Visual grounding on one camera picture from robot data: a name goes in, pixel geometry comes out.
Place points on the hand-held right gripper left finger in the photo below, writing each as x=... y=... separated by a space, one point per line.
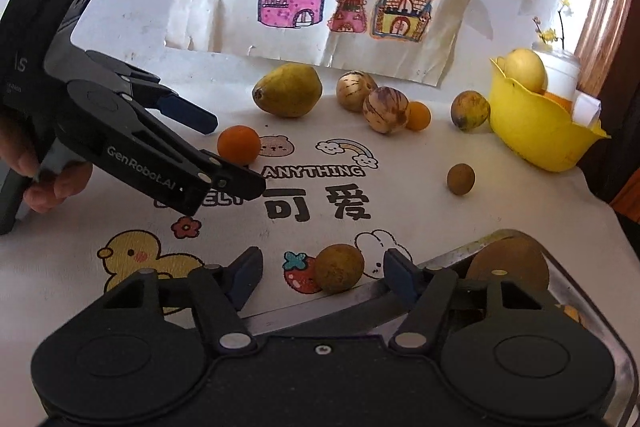
x=248 y=274

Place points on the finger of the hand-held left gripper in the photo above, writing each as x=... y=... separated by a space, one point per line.
x=235 y=187
x=187 y=114

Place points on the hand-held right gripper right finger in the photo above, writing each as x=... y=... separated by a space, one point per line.
x=398 y=276

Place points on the stainless steel tray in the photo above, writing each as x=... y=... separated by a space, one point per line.
x=370 y=293

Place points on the orange tangerine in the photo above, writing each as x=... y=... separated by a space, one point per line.
x=239 y=146

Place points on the yellow-green mango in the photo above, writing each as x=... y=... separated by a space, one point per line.
x=287 y=91

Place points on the large brown round fruit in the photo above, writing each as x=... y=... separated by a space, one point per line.
x=510 y=259

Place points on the person's left hand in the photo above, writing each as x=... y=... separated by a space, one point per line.
x=55 y=194

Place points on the white cartoon printed tablecloth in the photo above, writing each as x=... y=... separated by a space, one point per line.
x=415 y=212

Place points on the small brown round fruit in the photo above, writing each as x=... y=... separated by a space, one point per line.
x=460 y=179

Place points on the striped tan round fruit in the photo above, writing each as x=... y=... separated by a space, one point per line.
x=382 y=111
x=352 y=89

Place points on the small orange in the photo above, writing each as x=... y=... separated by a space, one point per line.
x=419 y=116

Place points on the yellow-brown round fruit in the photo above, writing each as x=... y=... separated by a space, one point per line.
x=469 y=111

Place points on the yellow plastic bowl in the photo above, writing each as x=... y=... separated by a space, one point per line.
x=540 y=137

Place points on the orange fruit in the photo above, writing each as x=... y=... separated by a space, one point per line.
x=557 y=101

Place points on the pale yellow round fruit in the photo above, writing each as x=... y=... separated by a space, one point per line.
x=524 y=69

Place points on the dark cabinet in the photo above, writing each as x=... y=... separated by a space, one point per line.
x=617 y=147

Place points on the white plastic cup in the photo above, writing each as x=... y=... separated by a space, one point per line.
x=561 y=74

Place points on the yellow flower sprig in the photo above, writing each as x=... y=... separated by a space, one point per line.
x=550 y=34

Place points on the brown wooden door frame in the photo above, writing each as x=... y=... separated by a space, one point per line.
x=615 y=7

